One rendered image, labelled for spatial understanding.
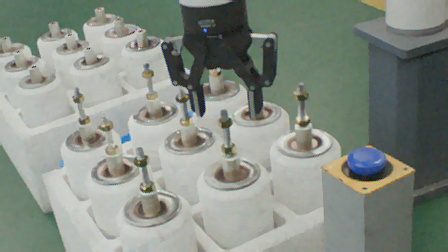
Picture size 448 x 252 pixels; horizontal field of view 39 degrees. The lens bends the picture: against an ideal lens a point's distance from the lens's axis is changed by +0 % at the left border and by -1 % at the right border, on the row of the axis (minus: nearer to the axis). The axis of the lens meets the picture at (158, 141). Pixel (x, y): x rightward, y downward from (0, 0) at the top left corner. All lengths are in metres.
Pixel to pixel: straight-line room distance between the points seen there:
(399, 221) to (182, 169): 0.32
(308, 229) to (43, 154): 0.59
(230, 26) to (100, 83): 0.60
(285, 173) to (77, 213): 0.31
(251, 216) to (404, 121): 0.40
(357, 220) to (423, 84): 0.44
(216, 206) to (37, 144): 0.51
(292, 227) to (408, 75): 0.36
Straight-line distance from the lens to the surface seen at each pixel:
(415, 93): 1.09
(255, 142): 0.94
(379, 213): 0.70
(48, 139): 1.23
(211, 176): 0.83
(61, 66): 1.37
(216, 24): 0.69
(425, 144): 1.15
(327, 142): 0.88
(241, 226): 0.82
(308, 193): 0.87
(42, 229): 1.26
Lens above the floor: 0.70
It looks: 29 degrees down
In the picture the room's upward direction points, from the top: 11 degrees counter-clockwise
